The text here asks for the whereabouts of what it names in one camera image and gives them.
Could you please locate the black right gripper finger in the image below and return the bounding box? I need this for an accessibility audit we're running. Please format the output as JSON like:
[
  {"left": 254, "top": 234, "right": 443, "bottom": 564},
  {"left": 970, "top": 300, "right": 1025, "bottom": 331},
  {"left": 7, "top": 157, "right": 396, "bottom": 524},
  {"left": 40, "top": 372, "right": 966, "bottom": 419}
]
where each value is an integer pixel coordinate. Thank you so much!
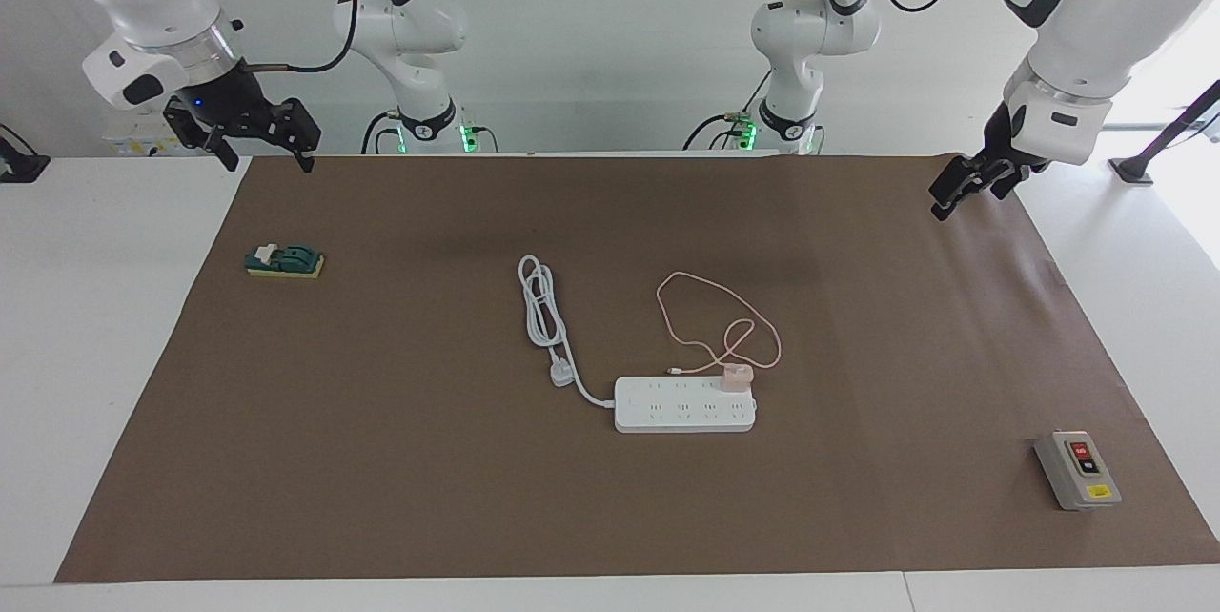
[
  {"left": 163, "top": 100, "right": 239, "bottom": 173},
  {"left": 274, "top": 97, "right": 321, "bottom": 173}
]

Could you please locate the thin pink charging cable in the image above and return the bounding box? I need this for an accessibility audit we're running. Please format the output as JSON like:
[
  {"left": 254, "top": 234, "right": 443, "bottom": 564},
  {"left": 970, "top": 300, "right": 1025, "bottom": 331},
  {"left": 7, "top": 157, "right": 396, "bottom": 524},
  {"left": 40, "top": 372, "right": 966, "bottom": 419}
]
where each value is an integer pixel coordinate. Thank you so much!
[{"left": 656, "top": 272, "right": 783, "bottom": 377}]

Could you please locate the white power strip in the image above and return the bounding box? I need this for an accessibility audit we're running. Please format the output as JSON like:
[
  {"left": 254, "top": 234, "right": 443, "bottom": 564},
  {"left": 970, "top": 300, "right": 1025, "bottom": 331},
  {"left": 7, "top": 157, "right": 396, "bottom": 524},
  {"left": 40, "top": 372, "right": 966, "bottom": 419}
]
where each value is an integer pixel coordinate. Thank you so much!
[{"left": 613, "top": 376, "right": 759, "bottom": 435}]

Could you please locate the white box with yellow labels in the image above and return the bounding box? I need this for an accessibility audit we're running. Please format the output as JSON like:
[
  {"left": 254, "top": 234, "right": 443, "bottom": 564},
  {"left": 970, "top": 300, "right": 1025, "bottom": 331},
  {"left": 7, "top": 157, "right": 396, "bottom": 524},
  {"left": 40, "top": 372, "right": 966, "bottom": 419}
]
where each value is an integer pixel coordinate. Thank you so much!
[{"left": 103, "top": 112, "right": 182, "bottom": 157}]

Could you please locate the black clamp stand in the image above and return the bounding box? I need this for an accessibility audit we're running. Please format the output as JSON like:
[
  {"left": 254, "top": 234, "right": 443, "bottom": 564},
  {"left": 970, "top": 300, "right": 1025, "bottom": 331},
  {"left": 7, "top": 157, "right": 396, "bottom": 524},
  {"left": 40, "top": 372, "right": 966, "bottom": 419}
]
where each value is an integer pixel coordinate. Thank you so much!
[{"left": 1108, "top": 78, "right": 1220, "bottom": 186}]

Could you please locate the black stand base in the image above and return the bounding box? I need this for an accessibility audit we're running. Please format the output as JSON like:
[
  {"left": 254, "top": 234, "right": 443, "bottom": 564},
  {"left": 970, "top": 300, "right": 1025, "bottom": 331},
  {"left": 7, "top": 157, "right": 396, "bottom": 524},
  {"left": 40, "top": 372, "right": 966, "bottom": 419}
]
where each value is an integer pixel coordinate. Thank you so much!
[{"left": 0, "top": 123, "right": 51, "bottom": 184}]

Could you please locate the brown paper table mat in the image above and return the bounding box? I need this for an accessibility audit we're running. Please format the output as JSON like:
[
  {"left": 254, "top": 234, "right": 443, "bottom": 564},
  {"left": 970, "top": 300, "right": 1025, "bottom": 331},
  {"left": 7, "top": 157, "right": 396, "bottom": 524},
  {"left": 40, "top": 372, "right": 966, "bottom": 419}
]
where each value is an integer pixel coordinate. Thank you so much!
[{"left": 54, "top": 153, "right": 1220, "bottom": 584}]

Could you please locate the black right arm base cable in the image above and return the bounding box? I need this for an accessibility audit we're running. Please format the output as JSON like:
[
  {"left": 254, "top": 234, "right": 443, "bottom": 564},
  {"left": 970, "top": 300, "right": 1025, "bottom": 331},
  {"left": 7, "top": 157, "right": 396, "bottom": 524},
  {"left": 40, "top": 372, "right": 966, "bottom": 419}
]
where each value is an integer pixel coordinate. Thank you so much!
[{"left": 360, "top": 110, "right": 401, "bottom": 155}]

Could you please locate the black arm base cable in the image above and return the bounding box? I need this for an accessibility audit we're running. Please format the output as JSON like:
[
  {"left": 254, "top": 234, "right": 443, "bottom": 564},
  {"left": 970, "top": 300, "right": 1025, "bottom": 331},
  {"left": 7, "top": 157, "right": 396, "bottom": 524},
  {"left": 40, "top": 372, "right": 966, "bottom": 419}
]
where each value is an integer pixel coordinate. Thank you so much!
[
  {"left": 682, "top": 69, "right": 771, "bottom": 153},
  {"left": 360, "top": 110, "right": 401, "bottom": 155}
]

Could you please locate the green knife switch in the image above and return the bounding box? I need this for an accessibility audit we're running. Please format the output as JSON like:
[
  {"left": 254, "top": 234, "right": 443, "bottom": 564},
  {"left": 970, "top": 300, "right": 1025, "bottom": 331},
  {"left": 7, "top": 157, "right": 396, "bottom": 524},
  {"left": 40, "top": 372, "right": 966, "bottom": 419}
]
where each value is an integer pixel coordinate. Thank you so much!
[{"left": 244, "top": 243, "right": 326, "bottom": 280}]

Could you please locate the black left arm base cable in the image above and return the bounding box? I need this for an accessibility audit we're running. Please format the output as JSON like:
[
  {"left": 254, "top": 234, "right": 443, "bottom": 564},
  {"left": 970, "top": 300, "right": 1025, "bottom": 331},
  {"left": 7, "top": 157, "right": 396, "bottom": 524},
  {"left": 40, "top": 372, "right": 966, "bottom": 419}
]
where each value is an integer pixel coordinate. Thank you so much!
[{"left": 682, "top": 69, "right": 771, "bottom": 153}]

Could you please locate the grey on-off switch box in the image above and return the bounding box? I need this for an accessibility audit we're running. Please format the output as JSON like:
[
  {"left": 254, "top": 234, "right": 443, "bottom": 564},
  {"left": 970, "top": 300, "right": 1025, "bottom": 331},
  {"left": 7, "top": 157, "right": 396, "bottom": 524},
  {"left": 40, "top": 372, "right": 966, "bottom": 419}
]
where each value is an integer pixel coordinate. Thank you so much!
[{"left": 1034, "top": 430, "right": 1123, "bottom": 511}]

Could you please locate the white power strip cord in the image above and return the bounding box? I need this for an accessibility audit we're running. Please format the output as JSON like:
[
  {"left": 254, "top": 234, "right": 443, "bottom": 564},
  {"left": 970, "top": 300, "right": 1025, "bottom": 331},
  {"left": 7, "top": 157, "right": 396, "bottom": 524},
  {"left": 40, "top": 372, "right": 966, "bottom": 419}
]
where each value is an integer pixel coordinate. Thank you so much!
[{"left": 518, "top": 255, "right": 619, "bottom": 408}]

